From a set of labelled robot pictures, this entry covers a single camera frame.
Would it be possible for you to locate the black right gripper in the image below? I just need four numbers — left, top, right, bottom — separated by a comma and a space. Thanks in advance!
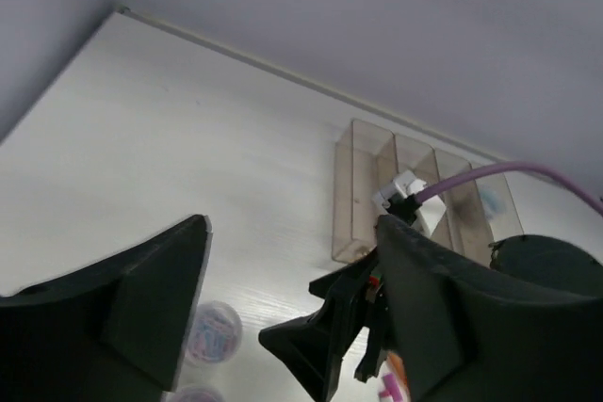
258, 249, 393, 402

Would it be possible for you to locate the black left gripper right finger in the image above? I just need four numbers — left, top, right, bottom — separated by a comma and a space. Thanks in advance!
376, 215, 602, 401

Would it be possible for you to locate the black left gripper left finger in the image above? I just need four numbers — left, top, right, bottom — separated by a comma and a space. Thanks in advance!
1, 215, 211, 401

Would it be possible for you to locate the orange highlighter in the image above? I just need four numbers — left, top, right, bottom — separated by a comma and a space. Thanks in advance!
388, 353, 406, 379

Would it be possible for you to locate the pink highlighter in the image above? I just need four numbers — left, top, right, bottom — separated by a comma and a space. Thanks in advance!
378, 372, 408, 402

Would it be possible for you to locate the clear round clip tub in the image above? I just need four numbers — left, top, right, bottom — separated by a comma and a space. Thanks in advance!
185, 300, 242, 366

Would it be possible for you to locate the blue clip tub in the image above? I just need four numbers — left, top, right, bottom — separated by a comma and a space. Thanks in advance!
478, 185, 507, 221

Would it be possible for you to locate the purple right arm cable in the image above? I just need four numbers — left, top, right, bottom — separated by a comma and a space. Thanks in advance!
416, 161, 603, 215

